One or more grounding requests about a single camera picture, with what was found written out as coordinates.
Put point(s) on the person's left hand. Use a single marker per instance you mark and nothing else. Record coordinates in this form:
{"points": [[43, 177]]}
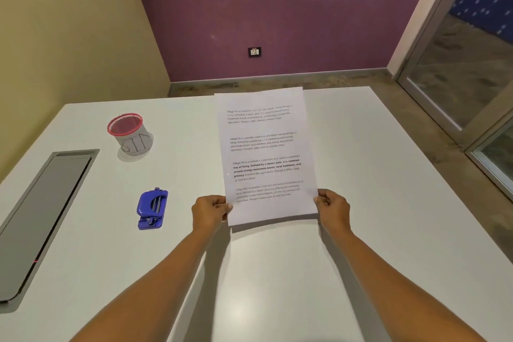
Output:
{"points": [[206, 213]]}

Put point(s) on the person's right hand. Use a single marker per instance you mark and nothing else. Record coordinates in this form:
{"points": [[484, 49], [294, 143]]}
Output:
{"points": [[336, 209]]}

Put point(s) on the person's right thumb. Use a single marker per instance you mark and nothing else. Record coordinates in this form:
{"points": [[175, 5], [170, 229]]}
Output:
{"points": [[319, 201]]}

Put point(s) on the person's left thumb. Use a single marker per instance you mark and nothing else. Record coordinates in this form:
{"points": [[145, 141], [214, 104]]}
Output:
{"points": [[223, 203]]}

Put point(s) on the white printed paper sheet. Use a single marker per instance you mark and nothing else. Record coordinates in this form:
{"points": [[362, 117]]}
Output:
{"points": [[266, 153]]}

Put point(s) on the person's left forearm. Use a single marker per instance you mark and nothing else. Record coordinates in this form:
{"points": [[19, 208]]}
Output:
{"points": [[156, 285]]}

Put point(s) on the person's right forearm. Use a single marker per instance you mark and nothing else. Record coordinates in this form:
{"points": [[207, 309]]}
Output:
{"points": [[390, 289]]}

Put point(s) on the blue hole punch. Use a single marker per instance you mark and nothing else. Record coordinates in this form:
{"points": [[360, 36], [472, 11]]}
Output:
{"points": [[152, 209]]}

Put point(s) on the red mesh pen cup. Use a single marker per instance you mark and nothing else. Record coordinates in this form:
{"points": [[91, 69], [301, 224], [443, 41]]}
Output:
{"points": [[130, 135]]}

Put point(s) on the black wall socket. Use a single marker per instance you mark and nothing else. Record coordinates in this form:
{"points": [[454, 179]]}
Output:
{"points": [[255, 51]]}

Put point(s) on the glass door with metal frame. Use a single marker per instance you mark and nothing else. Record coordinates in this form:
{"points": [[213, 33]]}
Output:
{"points": [[461, 53]]}

